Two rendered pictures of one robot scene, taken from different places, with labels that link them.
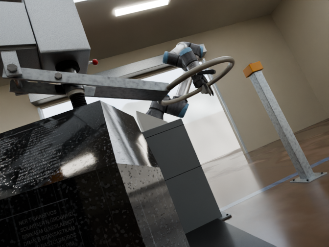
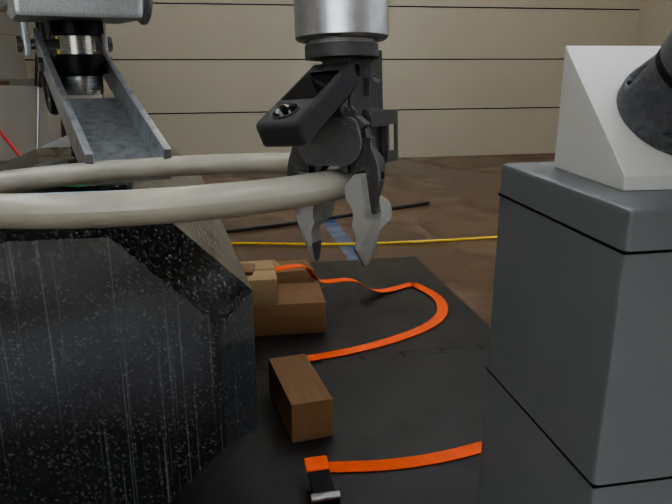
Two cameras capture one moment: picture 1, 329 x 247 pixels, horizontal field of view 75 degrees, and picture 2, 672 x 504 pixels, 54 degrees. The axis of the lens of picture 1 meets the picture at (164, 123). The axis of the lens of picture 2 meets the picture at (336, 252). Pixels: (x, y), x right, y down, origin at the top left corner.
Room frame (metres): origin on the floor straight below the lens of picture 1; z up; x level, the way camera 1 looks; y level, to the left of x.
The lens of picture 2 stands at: (1.41, -1.00, 1.04)
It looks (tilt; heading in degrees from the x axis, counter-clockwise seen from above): 17 degrees down; 92
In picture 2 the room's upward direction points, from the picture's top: straight up
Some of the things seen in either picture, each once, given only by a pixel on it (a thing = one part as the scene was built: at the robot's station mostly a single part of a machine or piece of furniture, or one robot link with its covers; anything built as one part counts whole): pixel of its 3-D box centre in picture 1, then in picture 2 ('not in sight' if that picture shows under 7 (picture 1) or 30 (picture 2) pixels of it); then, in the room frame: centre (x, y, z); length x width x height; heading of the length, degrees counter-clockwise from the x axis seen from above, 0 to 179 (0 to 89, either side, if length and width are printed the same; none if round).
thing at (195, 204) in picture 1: (174, 175); (632, 406); (1.92, 0.09, 0.43); 0.50 x 0.50 x 0.85; 13
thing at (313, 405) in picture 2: not in sight; (299, 395); (1.25, 0.74, 0.07); 0.30 x 0.12 x 0.12; 109
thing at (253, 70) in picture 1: (277, 118); not in sight; (1.89, -0.94, 0.54); 0.20 x 0.20 x 1.09; 13
